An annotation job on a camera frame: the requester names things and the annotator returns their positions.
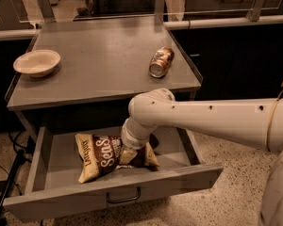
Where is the orange soda can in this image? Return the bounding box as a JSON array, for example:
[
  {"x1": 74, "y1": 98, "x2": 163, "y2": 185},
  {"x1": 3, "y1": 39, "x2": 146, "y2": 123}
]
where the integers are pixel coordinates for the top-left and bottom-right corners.
[{"x1": 149, "y1": 46, "x2": 175, "y2": 78}]

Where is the grey counter cabinet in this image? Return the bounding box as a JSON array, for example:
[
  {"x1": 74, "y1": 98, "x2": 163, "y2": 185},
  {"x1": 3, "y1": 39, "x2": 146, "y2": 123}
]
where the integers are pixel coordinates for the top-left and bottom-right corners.
[{"x1": 8, "y1": 32, "x2": 202, "y2": 136}]

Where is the white bowl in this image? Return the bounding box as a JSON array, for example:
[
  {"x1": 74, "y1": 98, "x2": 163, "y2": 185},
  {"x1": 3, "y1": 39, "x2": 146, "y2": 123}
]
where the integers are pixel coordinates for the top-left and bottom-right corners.
[{"x1": 13, "y1": 49, "x2": 60, "y2": 77}]

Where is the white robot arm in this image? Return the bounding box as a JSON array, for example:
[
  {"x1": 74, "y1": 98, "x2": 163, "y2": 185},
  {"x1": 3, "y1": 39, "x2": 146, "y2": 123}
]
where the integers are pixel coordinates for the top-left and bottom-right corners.
[{"x1": 120, "y1": 89, "x2": 283, "y2": 226}]

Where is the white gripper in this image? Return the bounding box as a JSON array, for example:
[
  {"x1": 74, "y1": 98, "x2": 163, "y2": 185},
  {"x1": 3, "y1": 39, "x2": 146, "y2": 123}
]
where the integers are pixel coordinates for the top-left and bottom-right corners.
[{"x1": 119, "y1": 117, "x2": 157, "y2": 165}]

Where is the brown chip bag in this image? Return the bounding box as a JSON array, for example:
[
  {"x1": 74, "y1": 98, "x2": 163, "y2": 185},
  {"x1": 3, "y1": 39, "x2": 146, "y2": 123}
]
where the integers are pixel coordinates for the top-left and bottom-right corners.
[{"x1": 75, "y1": 134, "x2": 159, "y2": 184}]

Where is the grey rail with glass panel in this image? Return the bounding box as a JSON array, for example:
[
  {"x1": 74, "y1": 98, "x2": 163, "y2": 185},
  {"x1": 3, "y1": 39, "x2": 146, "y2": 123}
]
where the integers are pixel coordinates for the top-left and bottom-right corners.
[{"x1": 0, "y1": 0, "x2": 283, "y2": 45}]

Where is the black drawer handle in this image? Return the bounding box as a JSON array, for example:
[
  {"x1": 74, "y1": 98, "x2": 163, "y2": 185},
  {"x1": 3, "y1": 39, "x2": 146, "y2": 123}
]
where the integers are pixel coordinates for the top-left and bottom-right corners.
[{"x1": 106, "y1": 186, "x2": 141, "y2": 204}]

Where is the grey open drawer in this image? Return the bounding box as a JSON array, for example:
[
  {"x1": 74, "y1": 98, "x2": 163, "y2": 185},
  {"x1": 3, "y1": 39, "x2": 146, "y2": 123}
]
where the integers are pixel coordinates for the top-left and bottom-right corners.
[{"x1": 3, "y1": 108, "x2": 225, "y2": 223}]

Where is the black stand leg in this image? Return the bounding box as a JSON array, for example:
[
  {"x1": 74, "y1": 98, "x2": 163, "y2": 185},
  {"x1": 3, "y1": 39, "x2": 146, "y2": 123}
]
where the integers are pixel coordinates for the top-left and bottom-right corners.
[{"x1": 0, "y1": 150, "x2": 25, "y2": 217}]

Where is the black floor cable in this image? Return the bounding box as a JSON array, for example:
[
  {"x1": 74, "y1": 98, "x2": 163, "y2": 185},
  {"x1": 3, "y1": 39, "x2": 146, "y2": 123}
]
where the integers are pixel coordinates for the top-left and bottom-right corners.
[{"x1": 0, "y1": 130, "x2": 29, "y2": 198}]

